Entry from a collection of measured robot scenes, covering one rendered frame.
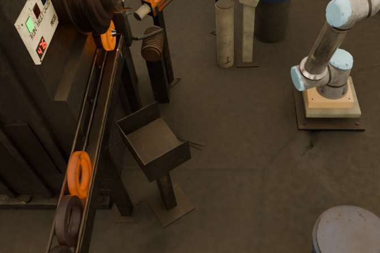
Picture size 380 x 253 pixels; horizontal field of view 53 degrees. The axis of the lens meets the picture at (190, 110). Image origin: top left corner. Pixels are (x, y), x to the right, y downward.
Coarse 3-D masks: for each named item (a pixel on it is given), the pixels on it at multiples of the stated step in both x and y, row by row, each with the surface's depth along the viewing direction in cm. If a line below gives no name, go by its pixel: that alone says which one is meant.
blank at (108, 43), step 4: (112, 24) 188; (108, 32) 181; (104, 36) 180; (108, 36) 181; (104, 40) 180; (108, 40) 181; (112, 40) 189; (104, 44) 182; (108, 44) 182; (112, 44) 187; (104, 48) 184; (108, 48) 184; (112, 48) 187
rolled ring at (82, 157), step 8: (80, 152) 147; (72, 160) 143; (80, 160) 146; (88, 160) 155; (72, 168) 141; (88, 168) 155; (72, 176) 140; (88, 176) 155; (72, 184) 141; (88, 184) 154; (72, 192) 142; (80, 192) 145
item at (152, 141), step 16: (144, 112) 169; (128, 128) 170; (144, 128) 174; (160, 128) 173; (128, 144) 160; (144, 144) 169; (160, 144) 168; (176, 144) 168; (144, 160) 164; (160, 160) 152; (176, 160) 159; (160, 176) 159; (160, 192) 203; (176, 192) 218; (160, 208) 213; (176, 208) 212; (192, 208) 211
